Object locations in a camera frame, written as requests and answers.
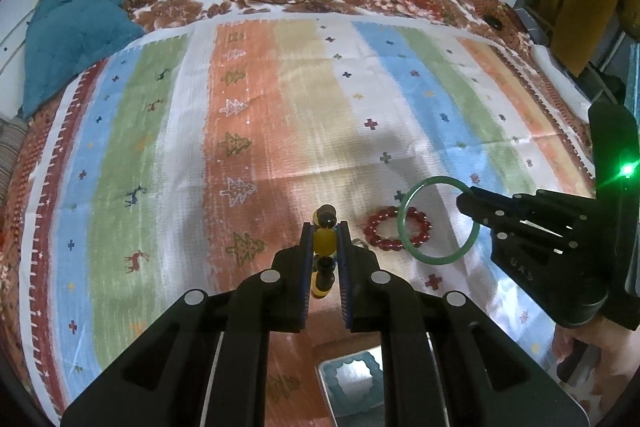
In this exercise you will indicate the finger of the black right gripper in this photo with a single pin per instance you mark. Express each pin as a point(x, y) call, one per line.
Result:
point(492, 214)
point(484, 199)

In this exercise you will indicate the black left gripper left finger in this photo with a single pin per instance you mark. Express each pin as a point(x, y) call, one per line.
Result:
point(204, 361)

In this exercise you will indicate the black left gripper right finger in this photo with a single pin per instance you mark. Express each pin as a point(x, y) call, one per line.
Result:
point(445, 363)

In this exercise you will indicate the person's right hand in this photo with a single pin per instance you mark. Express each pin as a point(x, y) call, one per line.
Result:
point(619, 347)

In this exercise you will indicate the silver metal tin box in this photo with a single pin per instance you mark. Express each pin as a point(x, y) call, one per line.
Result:
point(351, 377)

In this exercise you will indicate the grey striped folded cloth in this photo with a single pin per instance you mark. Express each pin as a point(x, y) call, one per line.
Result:
point(13, 135)

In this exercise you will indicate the teal blue pillow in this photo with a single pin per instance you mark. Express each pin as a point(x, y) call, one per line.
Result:
point(64, 38)

